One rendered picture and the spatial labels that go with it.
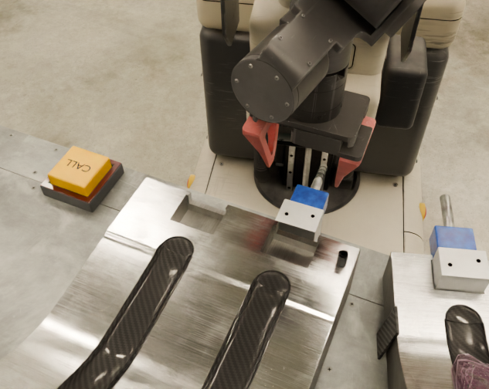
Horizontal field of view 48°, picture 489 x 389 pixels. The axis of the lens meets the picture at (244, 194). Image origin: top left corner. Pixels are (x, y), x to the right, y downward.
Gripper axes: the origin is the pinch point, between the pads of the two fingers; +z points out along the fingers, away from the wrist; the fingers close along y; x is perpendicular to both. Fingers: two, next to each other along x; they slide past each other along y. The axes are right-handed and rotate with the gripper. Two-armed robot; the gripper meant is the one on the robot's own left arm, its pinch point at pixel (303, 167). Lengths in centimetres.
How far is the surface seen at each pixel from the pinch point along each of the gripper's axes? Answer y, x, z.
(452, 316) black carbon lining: 19.1, -7.5, 7.2
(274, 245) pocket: -0.7, -6.6, 6.3
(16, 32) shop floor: -162, 116, 94
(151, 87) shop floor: -89, 104, 93
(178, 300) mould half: -6.8, -18.0, 4.2
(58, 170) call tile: -32.0, -4.1, 9.3
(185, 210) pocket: -12.0, -6.3, 5.9
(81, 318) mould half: -14.8, -23.1, 4.7
